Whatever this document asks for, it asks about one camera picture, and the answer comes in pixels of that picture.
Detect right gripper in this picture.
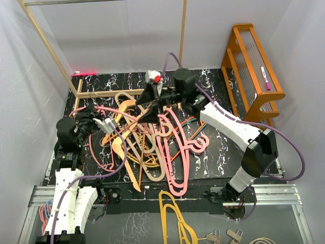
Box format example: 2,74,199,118
136,83,185,124

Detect wooden hanger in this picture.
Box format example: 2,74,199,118
112,138,141,192
101,99,143,147

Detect pink curved wire hanger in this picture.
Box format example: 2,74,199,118
88,132,119,173

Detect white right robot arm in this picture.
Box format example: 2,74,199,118
136,68,278,202

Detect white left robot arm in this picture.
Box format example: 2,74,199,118
36,115,120,243

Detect orange plastic curved hanger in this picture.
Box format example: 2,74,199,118
109,114,163,168

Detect beige flat plastic hanger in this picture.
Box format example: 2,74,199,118
114,91,173,182

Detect pink flat plastic hanger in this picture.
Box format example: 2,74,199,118
153,108,208,197

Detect pink tape strip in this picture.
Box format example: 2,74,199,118
71,72,97,77

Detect orange wooden shelf rack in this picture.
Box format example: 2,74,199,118
221,23,285,126

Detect pink white marker pen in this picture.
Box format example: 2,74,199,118
261,66,271,91

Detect yellow plastic hanger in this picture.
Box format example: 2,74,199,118
158,191,199,243

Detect beige clip left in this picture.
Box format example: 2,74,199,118
201,230,221,243

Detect beige clip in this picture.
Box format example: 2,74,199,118
201,230,221,243
226,229,243,244

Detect beige clip right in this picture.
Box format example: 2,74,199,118
226,229,243,244

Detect cream hanger bottom edge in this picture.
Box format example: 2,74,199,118
249,237,276,244

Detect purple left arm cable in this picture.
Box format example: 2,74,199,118
49,108,129,244

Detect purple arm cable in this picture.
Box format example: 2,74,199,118
49,108,129,244
161,52,305,222

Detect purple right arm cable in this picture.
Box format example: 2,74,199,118
161,52,305,222

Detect wooden garment rack frame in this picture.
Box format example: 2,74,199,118
18,1,187,109

